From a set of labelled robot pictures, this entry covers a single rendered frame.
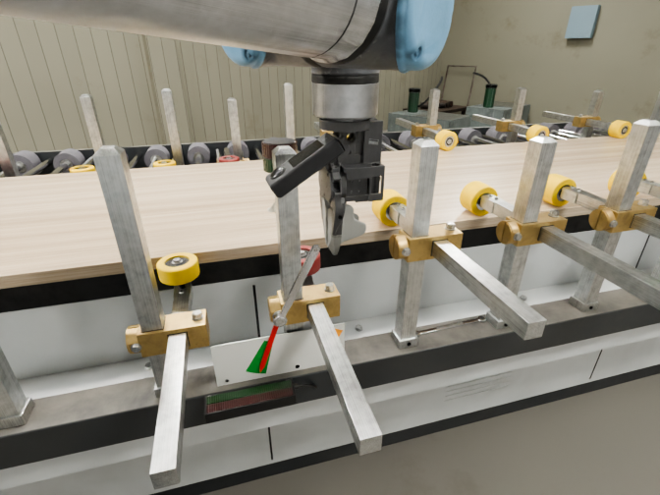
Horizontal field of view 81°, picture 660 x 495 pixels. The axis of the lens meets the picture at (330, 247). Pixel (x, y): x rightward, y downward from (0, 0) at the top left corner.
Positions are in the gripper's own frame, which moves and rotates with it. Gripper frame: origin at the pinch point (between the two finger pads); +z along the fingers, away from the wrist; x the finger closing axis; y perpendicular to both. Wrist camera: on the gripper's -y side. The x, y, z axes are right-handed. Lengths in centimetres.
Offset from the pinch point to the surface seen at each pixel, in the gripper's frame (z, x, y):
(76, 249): 10, 33, -48
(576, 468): 100, 5, 90
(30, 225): 10, 51, -63
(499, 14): -81, 596, 460
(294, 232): -0.6, 6.1, -4.7
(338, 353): 14.4, -8.7, -1.0
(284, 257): 4.1, 6.1, -6.6
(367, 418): 14.4, -21.5, -0.9
